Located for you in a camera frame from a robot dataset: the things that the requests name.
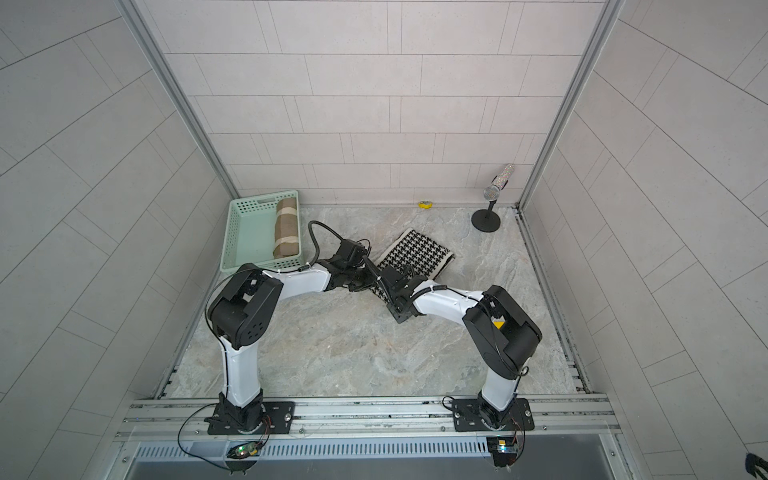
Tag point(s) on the green circuit board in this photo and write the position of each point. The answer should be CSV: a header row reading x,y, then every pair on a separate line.
x,y
244,451
504,451

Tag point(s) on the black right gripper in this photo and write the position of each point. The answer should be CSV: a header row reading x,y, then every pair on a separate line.
x,y
393,311

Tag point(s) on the beige plaid scarf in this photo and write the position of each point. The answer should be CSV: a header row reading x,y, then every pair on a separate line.
x,y
286,231

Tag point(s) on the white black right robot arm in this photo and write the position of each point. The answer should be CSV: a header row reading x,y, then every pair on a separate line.
x,y
503,333

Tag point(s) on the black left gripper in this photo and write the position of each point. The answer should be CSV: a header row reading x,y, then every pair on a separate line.
x,y
370,280

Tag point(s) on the right green circuit board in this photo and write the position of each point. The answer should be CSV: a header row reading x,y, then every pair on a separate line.
x,y
504,451

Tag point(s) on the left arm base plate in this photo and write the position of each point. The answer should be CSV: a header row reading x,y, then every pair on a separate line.
x,y
275,417

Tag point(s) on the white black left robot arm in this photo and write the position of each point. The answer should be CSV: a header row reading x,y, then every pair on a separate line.
x,y
240,315

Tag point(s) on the mint green plastic basket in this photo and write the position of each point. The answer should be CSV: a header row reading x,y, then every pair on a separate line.
x,y
250,233

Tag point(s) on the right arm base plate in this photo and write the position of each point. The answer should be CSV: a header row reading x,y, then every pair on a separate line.
x,y
475,414

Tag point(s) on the black white houndstooth scarf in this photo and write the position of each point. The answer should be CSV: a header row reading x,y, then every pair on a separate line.
x,y
412,255

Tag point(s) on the left green circuit board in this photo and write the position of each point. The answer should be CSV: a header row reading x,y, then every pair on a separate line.
x,y
244,451

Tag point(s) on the aluminium mounting rail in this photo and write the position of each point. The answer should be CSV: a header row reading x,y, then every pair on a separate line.
x,y
370,417

